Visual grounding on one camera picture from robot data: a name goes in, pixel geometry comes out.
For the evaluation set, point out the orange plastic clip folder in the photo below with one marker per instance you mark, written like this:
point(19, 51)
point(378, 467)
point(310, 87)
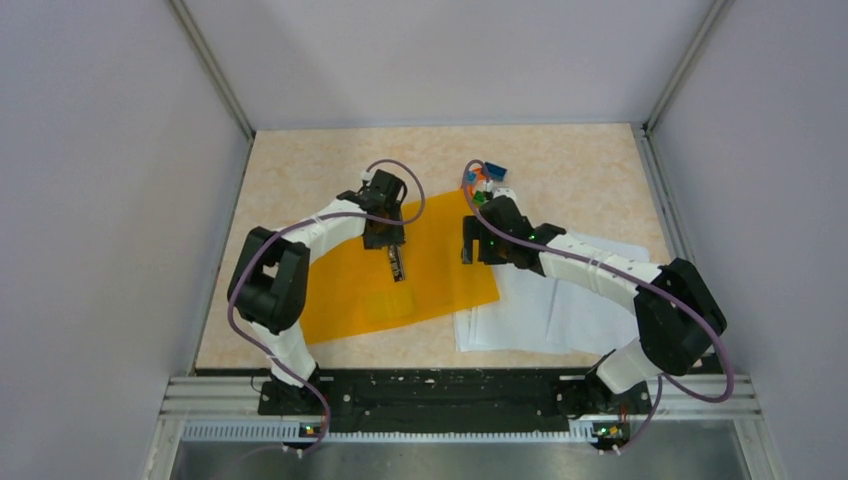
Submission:
point(352, 291)

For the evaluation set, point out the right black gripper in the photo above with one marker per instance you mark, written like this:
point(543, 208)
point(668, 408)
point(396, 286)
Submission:
point(476, 228)

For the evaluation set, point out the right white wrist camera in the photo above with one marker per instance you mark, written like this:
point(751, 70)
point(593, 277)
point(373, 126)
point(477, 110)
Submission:
point(504, 192)

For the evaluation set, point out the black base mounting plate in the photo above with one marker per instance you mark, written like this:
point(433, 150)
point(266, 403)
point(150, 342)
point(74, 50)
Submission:
point(476, 400)

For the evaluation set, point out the aluminium front rail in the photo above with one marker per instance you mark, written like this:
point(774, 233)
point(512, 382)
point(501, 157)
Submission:
point(238, 396)

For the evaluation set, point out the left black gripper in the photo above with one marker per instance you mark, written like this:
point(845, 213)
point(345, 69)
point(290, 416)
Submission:
point(394, 237)

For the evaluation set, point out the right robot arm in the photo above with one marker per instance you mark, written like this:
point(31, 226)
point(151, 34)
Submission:
point(677, 317)

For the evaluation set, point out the right aluminium frame post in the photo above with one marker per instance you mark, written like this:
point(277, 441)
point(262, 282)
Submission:
point(687, 63)

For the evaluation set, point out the white paper sheets stack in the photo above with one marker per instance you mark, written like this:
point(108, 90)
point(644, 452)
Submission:
point(543, 315)

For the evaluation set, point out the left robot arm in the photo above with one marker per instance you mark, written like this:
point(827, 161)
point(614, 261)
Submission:
point(268, 288)

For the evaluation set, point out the orange curved toy track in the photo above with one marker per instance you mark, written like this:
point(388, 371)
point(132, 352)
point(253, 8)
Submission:
point(479, 186)

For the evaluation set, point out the dark blue toy brick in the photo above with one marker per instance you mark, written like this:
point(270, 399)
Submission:
point(495, 172)

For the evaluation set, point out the white slotted cable duct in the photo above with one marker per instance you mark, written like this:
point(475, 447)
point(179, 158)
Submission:
point(296, 432)

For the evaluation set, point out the green toy brick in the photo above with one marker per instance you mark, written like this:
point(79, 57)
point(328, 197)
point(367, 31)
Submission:
point(480, 198)

